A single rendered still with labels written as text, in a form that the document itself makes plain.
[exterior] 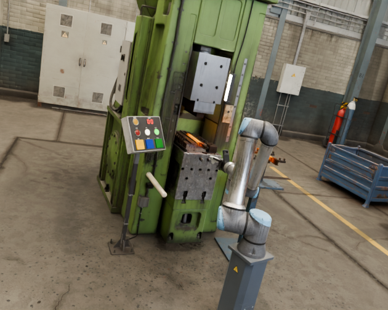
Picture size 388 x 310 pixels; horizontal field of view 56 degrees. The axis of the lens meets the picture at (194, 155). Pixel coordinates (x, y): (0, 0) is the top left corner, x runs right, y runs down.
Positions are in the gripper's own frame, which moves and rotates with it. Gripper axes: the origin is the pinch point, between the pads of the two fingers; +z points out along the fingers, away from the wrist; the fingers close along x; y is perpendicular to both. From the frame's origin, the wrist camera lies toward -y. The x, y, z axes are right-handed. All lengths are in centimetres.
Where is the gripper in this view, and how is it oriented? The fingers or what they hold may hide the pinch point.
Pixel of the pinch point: (217, 155)
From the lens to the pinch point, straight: 296.0
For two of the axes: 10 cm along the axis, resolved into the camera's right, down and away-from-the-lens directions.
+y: -2.0, 9.4, 2.6
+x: 9.0, 0.7, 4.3
